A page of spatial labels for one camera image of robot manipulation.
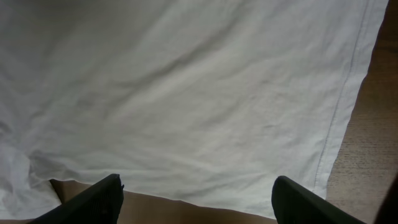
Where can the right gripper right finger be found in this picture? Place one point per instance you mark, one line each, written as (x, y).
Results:
(294, 204)

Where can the white t-shirt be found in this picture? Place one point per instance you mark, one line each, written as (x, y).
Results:
(203, 101)

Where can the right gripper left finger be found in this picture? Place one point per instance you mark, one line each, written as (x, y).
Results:
(99, 204)

